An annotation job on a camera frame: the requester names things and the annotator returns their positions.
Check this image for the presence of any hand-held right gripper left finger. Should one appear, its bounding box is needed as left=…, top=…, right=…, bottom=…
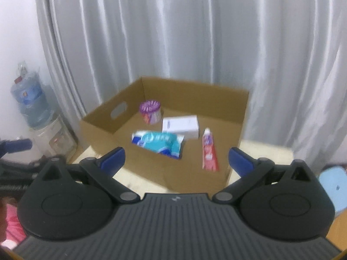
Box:
left=35, top=147, right=140, bottom=203

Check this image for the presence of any light blue stool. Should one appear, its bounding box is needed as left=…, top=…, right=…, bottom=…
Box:
left=318, top=166, right=347, bottom=217

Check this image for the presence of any white rectangular box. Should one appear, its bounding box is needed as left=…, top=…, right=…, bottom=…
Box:
left=162, top=115, right=199, bottom=139

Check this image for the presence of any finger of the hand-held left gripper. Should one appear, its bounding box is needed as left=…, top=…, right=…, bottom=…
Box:
left=0, top=138, right=33, bottom=155

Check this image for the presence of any white water dispenser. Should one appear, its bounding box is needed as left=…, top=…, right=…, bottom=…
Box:
left=30, top=115, right=78, bottom=158

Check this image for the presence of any red toothpaste tube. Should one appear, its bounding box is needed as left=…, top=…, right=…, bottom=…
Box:
left=202, top=128, right=219, bottom=172

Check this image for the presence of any purple air freshener can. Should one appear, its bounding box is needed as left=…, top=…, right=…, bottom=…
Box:
left=139, top=100, right=162, bottom=125

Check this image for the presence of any brown cardboard box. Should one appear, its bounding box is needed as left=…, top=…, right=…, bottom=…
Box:
left=79, top=76, right=250, bottom=194

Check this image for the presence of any blue water jug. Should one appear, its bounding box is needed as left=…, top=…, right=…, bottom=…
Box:
left=10, top=70, right=55, bottom=129

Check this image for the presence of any blue wet wipes pack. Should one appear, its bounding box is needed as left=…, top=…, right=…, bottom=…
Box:
left=131, top=130, right=185, bottom=160

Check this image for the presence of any pink blanket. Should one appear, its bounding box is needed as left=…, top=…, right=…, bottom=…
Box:
left=0, top=203, right=28, bottom=250

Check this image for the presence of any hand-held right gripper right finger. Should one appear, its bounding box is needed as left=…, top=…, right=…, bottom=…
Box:
left=213, top=147, right=317, bottom=203

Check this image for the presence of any grey curtain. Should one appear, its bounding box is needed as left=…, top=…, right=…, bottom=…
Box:
left=34, top=0, right=347, bottom=168

